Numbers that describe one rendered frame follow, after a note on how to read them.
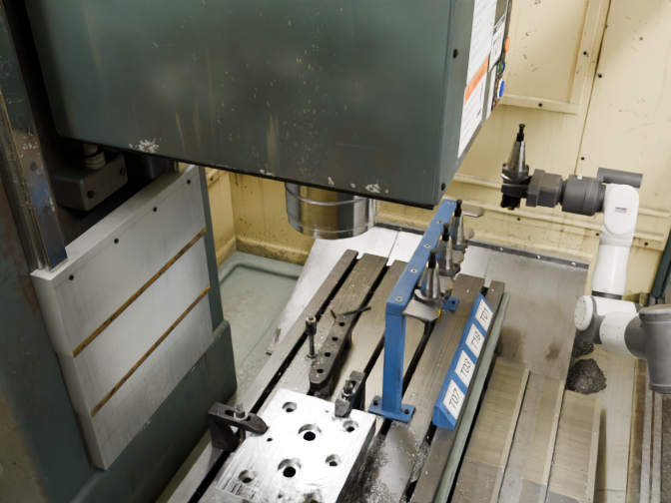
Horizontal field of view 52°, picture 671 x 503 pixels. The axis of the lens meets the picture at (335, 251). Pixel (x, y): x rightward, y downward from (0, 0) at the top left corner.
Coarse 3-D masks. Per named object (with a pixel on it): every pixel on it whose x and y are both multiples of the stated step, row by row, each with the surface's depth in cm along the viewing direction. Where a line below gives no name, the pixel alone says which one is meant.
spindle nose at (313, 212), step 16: (288, 192) 111; (304, 192) 108; (320, 192) 107; (288, 208) 113; (304, 208) 110; (320, 208) 108; (336, 208) 108; (352, 208) 109; (368, 208) 111; (304, 224) 111; (320, 224) 110; (336, 224) 110; (352, 224) 110; (368, 224) 113; (336, 240) 112
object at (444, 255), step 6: (450, 240) 150; (438, 246) 151; (444, 246) 150; (450, 246) 151; (438, 252) 152; (444, 252) 151; (450, 252) 151; (438, 258) 152; (444, 258) 152; (450, 258) 152; (438, 264) 153; (444, 264) 152; (450, 264) 153
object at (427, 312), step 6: (408, 300) 145; (414, 300) 145; (408, 306) 143; (414, 306) 143; (420, 306) 143; (426, 306) 143; (432, 306) 143; (402, 312) 142; (408, 312) 142; (414, 312) 141; (420, 312) 141; (426, 312) 141; (432, 312) 141; (438, 312) 142; (420, 318) 140; (426, 318) 140; (432, 318) 140
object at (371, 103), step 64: (64, 0) 100; (128, 0) 96; (192, 0) 92; (256, 0) 89; (320, 0) 86; (384, 0) 83; (448, 0) 80; (64, 64) 107; (128, 64) 102; (192, 64) 98; (256, 64) 94; (320, 64) 90; (384, 64) 87; (448, 64) 84; (64, 128) 114; (128, 128) 108; (192, 128) 104; (256, 128) 99; (320, 128) 95; (384, 128) 92; (448, 128) 91; (384, 192) 97
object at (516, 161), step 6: (516, 144) 155; (522, 144) 155; (510, 150) 158; (516, 150) 156; (522, 150) 156; (510, 156) 158; (516, 156) 156; (522, 156) 156; (510, 162) 158; (516, 162) 157; (522, 162) 157; (510, 168) 158; (516, 168) 158; (522, 168) 158
